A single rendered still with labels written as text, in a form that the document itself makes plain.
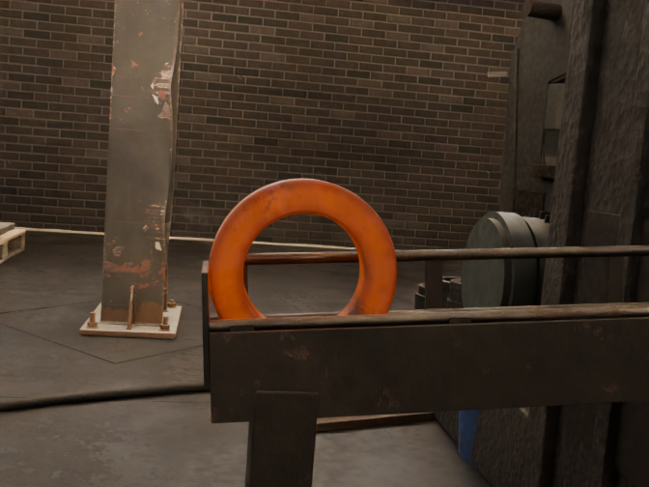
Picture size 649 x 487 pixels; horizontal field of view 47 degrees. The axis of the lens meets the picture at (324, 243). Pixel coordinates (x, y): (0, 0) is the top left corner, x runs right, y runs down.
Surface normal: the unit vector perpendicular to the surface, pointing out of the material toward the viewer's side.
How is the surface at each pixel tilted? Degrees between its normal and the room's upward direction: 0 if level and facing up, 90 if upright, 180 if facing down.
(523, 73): 90
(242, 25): 90
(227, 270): 90
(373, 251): 90
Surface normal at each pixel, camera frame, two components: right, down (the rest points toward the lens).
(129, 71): 0.14, 0.11
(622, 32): -0.99, -0.06
